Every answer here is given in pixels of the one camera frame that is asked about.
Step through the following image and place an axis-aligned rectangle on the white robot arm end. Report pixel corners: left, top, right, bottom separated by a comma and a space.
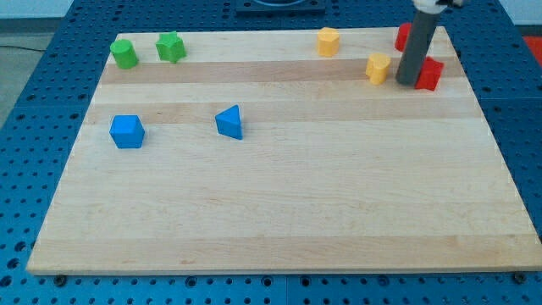
412, 0, 470, 14

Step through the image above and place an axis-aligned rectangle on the green cylinder block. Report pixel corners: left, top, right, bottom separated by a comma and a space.
110, 39, 139, 69

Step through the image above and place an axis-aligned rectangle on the green star block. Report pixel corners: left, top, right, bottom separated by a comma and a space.
155, 31, 186, 64

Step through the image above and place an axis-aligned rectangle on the yellow hexagon block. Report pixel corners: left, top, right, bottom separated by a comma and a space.
317, 27, 340, 57

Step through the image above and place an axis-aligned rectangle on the blue triangle block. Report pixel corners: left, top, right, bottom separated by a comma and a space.
215, 105, 243, 140

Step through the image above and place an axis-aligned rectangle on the red cylinder block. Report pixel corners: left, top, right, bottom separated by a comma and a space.
395, 22, 412, 52

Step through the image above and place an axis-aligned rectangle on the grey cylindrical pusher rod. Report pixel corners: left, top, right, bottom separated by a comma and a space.
395, 9, 440, 87

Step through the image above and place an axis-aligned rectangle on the yellow heart block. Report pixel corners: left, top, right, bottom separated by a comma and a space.
365, 53, 391, 86

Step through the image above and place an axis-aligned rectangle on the red star block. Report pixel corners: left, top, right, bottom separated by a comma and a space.
414, 57, 445, 91

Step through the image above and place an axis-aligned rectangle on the blue cube block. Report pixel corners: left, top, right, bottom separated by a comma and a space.
109, 114, 145, 149

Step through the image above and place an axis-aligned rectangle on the wooden board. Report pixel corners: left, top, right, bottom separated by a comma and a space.
26, 27, 541, 275

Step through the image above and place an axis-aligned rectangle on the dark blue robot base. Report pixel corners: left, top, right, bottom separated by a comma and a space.
235, 0, 327, 16

